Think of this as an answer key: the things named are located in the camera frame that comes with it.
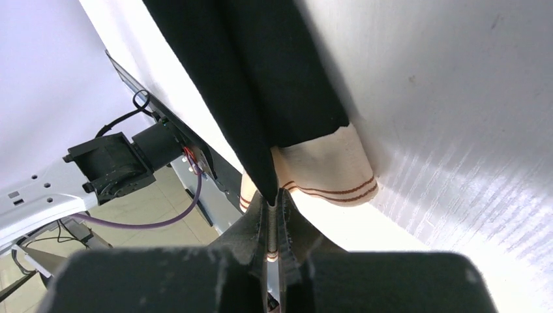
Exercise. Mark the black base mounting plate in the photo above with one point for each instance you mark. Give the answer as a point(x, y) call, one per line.
point(225, 177)

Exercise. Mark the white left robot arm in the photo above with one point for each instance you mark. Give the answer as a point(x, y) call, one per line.
point(91, 174)

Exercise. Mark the black underwear beige waistband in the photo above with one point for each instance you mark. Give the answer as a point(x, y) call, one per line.
point(258, 71)

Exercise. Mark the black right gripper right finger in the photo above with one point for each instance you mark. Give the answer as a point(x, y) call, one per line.
point(317, 275)

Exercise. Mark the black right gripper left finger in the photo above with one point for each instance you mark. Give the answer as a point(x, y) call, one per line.
point(228, 275)

